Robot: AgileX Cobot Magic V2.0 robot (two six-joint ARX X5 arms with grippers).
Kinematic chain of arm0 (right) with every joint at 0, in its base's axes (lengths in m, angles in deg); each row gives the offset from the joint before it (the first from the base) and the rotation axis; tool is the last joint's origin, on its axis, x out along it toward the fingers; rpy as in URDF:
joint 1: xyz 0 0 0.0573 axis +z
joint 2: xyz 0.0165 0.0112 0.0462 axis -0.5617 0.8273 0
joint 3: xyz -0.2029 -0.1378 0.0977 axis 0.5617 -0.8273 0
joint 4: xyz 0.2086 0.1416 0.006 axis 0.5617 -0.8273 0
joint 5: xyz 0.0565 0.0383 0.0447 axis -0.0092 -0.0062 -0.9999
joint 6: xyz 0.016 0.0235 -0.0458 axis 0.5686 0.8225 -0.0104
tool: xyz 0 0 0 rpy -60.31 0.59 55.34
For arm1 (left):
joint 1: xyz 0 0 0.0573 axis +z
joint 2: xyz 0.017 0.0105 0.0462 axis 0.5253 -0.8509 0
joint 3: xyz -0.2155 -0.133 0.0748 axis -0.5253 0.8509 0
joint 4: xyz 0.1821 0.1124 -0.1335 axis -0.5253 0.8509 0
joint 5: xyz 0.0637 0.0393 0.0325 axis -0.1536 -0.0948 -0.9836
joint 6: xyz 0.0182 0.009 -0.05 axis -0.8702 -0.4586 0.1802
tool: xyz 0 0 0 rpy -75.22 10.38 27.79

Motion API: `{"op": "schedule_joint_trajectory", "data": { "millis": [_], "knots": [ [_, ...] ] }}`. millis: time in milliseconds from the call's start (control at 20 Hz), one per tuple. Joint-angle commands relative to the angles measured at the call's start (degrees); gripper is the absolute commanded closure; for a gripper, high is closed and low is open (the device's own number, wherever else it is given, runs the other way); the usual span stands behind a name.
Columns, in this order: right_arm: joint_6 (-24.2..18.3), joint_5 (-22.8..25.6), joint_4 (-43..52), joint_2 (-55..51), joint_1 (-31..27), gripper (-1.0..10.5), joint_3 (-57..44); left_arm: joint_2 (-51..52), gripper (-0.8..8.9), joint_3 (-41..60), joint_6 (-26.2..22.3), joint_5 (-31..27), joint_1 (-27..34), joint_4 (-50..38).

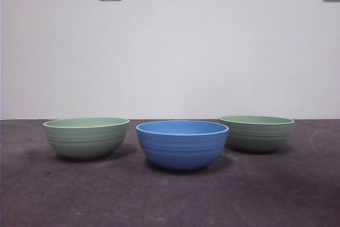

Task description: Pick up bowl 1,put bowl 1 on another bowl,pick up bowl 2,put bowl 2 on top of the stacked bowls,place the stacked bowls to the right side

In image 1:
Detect blue ribbed bowl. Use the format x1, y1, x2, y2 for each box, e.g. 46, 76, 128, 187
135, 120, 230, 171

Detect green ribbed bowl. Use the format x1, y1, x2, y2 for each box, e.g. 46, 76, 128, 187
42, 116, 130, 162
219, 115, 295, 155

